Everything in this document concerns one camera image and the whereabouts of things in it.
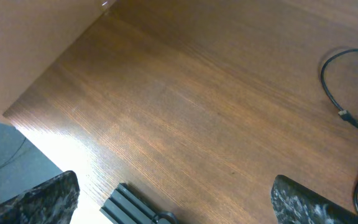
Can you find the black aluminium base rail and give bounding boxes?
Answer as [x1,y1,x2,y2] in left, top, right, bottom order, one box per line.
[99,182,180,224]

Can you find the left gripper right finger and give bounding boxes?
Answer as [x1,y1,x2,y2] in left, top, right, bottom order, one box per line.
[271,175,358,224]

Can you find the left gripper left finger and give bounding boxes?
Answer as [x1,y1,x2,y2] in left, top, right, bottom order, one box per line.
[0,170,80,224]

